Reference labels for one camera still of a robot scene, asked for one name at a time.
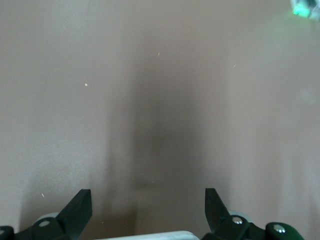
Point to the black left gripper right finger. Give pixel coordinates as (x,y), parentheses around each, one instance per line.
(217,215)

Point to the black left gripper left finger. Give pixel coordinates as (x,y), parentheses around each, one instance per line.
(75,212)

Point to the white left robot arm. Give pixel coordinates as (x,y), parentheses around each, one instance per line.
(303,8)

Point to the brown table cover sheet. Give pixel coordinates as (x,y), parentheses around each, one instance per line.
(75,75)

